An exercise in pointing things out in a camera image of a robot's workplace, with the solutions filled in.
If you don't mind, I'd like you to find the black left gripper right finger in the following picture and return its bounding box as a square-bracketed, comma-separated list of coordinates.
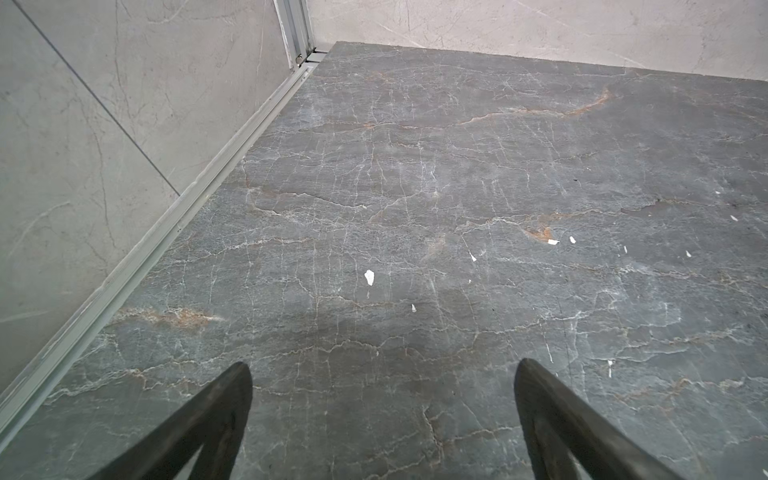
[514, 358, 680, 479]

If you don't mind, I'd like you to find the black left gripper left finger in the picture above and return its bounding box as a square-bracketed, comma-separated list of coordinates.
[91, 362, 253, 479]

